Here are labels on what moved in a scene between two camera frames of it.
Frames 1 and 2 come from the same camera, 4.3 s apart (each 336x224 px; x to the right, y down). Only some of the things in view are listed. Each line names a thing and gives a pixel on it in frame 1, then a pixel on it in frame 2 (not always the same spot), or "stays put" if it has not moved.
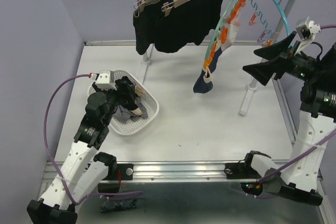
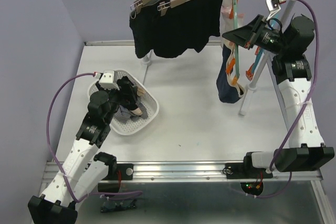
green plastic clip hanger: [219, 30] to [235, 23]
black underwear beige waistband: [126, 93] stays put
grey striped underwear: [123, 116] stays put
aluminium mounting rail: [177, 171] stays put
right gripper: [265, 71] to [249, 34]
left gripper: [112, 91] stays put
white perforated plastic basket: [150, 102] stays put
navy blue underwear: [201, 86] to [228, 91]
